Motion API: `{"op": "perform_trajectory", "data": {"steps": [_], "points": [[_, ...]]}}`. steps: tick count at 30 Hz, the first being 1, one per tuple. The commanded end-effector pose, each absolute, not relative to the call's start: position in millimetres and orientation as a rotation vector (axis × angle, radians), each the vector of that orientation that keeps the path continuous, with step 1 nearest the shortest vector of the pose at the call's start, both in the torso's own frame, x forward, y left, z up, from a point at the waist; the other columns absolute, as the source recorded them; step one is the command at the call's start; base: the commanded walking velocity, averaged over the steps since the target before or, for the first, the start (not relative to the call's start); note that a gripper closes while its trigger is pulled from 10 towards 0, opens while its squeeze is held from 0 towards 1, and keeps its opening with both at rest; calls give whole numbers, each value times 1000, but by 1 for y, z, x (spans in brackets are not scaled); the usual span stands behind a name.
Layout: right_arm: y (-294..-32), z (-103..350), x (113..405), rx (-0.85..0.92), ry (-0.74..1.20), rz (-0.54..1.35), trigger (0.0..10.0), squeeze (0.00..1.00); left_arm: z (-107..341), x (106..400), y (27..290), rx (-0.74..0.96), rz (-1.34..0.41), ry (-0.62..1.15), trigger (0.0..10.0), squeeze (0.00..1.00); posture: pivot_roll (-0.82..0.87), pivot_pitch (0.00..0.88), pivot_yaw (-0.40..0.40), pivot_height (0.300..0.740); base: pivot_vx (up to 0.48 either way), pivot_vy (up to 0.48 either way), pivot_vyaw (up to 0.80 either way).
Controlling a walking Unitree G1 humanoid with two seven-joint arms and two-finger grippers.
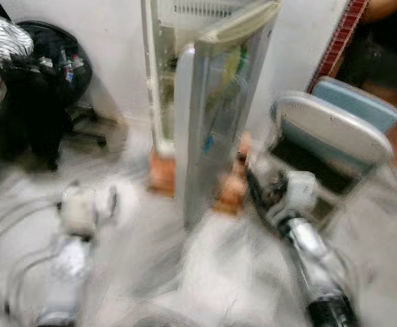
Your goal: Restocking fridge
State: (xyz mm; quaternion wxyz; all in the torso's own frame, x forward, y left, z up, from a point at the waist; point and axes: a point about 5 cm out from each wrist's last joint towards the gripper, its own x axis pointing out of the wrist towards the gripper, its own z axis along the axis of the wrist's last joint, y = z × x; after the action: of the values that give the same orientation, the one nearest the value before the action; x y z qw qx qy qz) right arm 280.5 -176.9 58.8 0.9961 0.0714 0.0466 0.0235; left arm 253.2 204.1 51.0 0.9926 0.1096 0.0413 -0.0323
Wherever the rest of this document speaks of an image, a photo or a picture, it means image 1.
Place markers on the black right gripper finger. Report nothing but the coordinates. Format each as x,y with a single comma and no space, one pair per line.
254,184

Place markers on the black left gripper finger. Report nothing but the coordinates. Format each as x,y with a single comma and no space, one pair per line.
112,203

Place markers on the small silver fridge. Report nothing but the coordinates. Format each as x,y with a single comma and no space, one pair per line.
218,102

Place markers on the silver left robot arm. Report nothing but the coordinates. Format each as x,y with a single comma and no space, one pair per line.
69,272

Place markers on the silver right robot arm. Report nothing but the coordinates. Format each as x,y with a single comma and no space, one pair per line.
314,252

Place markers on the brick and wood fridge base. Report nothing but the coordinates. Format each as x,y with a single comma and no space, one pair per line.
161,174

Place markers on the white blue folding chair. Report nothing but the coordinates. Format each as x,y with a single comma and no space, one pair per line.
334,126

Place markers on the black jacket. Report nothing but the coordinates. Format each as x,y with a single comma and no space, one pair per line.
28,109

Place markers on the black office chair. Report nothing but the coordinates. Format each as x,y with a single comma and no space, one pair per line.
62,61

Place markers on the black white striped cloth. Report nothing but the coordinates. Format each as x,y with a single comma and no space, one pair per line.
4,41

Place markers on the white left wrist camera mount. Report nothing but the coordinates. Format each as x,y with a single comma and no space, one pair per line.
79,208

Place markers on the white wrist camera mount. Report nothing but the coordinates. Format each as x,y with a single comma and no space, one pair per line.
300,191
79,208

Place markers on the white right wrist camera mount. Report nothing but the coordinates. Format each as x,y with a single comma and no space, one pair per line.
300,191

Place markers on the red tiled wall strip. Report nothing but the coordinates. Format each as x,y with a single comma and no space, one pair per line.
338,41

